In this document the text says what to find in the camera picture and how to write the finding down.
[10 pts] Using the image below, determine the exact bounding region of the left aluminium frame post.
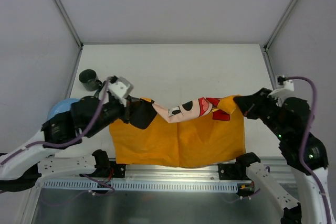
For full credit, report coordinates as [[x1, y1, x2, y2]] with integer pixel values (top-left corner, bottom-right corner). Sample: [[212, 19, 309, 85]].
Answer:
[[39, 0, 84, 50]]

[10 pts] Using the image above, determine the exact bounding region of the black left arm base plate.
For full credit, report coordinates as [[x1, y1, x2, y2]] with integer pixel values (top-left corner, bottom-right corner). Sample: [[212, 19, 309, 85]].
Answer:
[[86, 162, 127, 179]]

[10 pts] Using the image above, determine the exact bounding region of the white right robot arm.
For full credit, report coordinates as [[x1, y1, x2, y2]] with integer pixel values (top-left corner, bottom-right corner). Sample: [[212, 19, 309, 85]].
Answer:
[[233, 88, 335, 223]]

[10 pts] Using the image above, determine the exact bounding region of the aluminium frame post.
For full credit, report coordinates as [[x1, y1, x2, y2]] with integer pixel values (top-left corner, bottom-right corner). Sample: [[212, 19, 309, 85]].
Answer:
[[39, 0, 84, 50], [263, 0, 316, 51]]

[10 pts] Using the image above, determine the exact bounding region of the right aluminium frame post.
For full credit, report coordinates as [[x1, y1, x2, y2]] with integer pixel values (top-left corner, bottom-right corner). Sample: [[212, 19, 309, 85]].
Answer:
[[263, 0, 316, 51]]

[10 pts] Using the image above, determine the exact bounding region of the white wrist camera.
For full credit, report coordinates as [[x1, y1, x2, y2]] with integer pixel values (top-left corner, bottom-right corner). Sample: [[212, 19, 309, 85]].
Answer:
[[268, 75, 294, 100], [108, 76, 134, 107]]

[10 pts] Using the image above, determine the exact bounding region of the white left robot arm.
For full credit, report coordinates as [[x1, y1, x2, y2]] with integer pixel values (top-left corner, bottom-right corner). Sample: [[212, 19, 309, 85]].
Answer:
[[1, 96, 157, 193]]

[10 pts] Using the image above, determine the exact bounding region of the light blue plate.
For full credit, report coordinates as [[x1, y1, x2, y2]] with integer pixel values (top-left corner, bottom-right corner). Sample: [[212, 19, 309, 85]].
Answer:
[[47, 98, 79, 120]]

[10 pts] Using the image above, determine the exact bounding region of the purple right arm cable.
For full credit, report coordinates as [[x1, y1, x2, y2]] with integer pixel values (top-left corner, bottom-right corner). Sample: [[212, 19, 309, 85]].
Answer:
[[220, 76, 333, 224]]

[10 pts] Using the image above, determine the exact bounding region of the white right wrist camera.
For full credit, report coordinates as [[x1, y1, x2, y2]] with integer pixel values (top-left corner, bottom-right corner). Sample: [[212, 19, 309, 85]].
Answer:
[[268, 75, 294, 100]]

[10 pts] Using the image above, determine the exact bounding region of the orange cartoon cloth placemat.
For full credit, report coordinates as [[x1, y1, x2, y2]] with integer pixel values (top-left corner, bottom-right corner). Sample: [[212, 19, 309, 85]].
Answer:
[[109, 95, 246, 168]]

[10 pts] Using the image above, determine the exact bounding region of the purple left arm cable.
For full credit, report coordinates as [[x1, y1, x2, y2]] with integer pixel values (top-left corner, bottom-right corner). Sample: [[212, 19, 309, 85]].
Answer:
[[0, 77, 116, 206]]

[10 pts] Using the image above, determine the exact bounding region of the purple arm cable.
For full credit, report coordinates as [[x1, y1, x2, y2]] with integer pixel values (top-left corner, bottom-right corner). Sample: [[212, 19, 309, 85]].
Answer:
[[220, 76, 333, 224], [0, 77, 116, 206]]

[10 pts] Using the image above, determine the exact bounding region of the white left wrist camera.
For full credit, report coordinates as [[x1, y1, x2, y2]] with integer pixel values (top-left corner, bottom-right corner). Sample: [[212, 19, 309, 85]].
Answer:
[[108, 76, 134, 107]]

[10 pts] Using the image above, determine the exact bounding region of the dark green mug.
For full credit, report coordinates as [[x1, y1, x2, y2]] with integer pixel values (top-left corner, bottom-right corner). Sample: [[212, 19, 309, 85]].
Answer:
[[78, 69, 102, 92]]

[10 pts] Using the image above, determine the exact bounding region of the gold fork green handle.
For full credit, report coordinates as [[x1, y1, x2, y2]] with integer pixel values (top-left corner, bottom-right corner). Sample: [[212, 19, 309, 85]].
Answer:
[[93, 86, 102, 98]]

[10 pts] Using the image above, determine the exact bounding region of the white slotted cable duct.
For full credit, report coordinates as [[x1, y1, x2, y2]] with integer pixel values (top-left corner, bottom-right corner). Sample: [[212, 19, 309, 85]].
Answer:
[[43, 179, 238, 193]]

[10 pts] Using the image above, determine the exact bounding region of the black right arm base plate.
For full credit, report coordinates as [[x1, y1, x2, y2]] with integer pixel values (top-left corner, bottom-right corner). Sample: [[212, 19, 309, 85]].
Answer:
[[217, 163, 249, 180]]

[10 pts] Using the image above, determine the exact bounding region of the aluminium front rail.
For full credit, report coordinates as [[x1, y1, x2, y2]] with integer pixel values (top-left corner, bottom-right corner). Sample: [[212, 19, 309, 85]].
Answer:
[[31, 157, 300, 183]]

